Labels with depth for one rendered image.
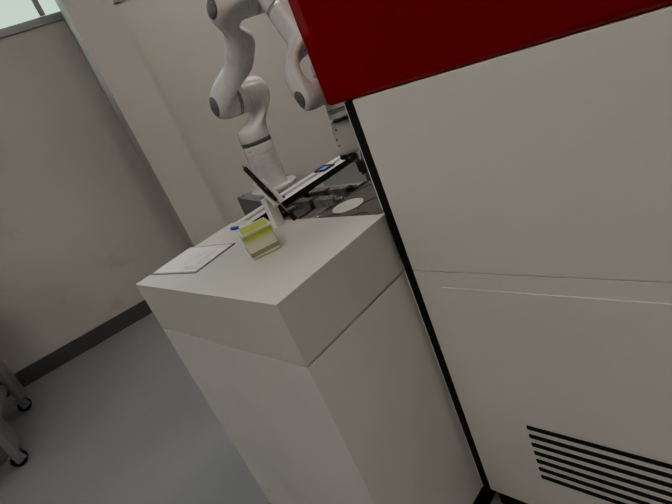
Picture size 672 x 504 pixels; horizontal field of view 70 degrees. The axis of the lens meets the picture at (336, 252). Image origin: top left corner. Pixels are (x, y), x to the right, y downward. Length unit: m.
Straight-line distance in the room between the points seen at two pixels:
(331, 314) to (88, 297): 3.32
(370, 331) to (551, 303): 0.37
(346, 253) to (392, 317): 0.21
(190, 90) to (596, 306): 3.68
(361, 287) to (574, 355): 0.44
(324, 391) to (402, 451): 0.32
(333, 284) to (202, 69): 3.45
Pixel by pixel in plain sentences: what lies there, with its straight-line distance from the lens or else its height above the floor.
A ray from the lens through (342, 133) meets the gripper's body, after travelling 1.40.
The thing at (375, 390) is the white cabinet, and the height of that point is 0.65.
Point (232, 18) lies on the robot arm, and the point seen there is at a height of 1.51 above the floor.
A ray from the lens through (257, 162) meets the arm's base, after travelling 1.91.
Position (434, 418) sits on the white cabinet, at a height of 0.43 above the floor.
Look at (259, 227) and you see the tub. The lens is 1.12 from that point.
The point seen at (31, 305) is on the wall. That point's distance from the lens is 4.16.
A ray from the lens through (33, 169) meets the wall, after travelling 4.04.
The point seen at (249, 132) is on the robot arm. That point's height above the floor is 1.16.
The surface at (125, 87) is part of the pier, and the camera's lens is 3.86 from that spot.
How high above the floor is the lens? 1.32
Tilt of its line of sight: 21 degrees down
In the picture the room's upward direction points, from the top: 23 degrees counter-clockwise
